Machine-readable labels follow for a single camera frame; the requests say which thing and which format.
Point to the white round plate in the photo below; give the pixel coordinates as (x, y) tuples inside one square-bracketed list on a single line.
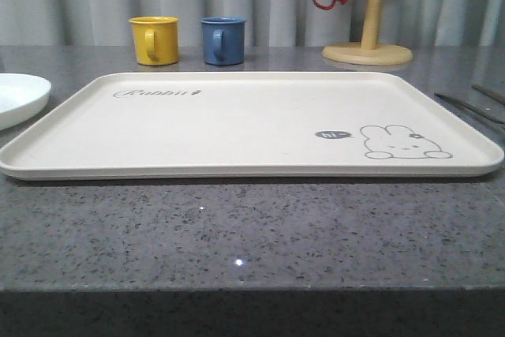
[(22, 97)]

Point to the yellow mug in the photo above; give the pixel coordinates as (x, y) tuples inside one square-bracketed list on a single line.
[(155, 40)]

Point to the wooden mug tree stand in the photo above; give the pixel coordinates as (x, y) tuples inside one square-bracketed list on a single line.
[(369, 51)]

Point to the cream rabbit print tray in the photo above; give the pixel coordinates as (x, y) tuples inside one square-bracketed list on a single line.
[(243, 124)]

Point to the silver fork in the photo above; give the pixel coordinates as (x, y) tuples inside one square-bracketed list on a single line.
[(469, 106)]

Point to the blue mug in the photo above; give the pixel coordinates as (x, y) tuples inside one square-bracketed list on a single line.
[(223, 40)]

